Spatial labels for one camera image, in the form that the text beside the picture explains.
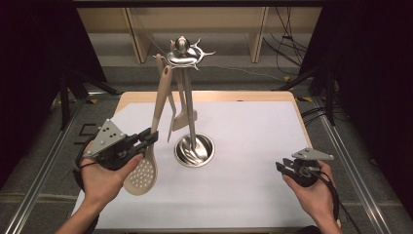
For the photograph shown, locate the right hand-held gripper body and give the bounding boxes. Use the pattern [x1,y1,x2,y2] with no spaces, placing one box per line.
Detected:
[288,147,335,188]

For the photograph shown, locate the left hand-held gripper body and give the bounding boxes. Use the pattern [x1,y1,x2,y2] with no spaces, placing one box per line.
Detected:
[82,118,144,172]

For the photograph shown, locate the beige perforated skimmer spoon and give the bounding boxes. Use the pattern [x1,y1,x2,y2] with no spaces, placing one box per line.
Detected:
[123,64,173,196]

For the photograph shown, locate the beige slotted turner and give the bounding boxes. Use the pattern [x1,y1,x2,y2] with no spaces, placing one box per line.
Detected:
[170,66,199,133]

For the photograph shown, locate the steel utensil rack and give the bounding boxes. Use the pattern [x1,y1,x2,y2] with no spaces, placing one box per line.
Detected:
[152,35,217,169]

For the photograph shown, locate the beige solid turner spatula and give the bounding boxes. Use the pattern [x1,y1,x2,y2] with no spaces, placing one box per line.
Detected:
[155,53,178,144]

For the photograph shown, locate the person's left hand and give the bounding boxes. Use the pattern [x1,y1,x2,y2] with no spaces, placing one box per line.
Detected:
[80,153,145,213]

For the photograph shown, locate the person's right hand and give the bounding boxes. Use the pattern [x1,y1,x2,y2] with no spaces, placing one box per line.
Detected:
[282,161,338,224]

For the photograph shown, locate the white table mat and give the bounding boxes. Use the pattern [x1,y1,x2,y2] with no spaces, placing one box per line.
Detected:
[71,100,316,230]

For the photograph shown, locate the black tripod stand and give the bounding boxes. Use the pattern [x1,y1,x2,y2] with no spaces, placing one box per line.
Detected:
[272,61,337,126]
[57,66,121,131]

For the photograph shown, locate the light wooden shelf unit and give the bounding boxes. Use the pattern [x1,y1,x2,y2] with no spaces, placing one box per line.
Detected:
[76,7,322,64]

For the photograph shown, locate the black curtain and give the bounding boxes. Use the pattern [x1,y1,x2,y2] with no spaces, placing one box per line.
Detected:
[298,0,413,209]
[0,0,108,191]

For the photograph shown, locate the black floor cables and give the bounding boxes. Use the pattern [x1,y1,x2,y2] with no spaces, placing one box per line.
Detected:
[300,103,350,126]

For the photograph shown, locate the right hand-held gripper black cable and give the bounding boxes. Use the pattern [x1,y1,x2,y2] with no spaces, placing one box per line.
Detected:
[306,169,363,234]

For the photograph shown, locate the aluminium floor rail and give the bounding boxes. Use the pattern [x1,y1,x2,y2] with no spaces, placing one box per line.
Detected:
[3,98,87,234]
[312,97,389,234]

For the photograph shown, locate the white floor cable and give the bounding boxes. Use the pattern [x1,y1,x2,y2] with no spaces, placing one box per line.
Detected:
[210,63,287,83]

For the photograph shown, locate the black floor cable bundle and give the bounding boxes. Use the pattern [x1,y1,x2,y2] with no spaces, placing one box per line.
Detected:
[262,7,310,77]

